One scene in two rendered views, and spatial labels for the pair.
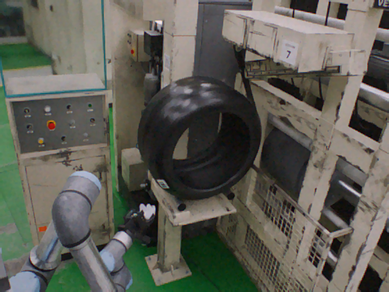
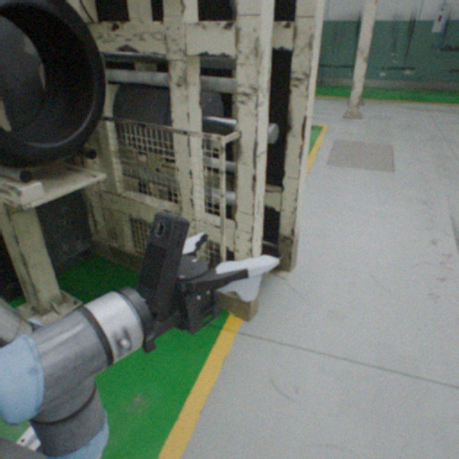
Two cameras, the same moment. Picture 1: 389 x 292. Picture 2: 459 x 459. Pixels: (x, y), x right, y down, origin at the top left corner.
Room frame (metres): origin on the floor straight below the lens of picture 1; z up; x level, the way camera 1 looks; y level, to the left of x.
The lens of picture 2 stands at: (-0.01, 0.04, 1.36)
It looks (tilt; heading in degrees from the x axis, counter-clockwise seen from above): 30 degrees down; 329
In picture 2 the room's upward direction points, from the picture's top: straight up
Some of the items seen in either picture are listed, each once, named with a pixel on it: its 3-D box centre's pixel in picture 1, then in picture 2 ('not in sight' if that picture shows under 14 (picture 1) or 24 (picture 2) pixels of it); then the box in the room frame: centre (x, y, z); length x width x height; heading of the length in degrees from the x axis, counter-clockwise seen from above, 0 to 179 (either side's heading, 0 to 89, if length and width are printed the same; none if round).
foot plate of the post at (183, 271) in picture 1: (167, 264); (47, 306); (1.79, 0.11, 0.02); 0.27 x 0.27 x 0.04; 26
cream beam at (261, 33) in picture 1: (278, 37); not in sight; (1.59, -0.34, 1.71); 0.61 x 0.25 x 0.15; 26
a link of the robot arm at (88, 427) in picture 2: not in sight; (64, 410); (0.33, 0.07, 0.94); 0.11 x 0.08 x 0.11; 14
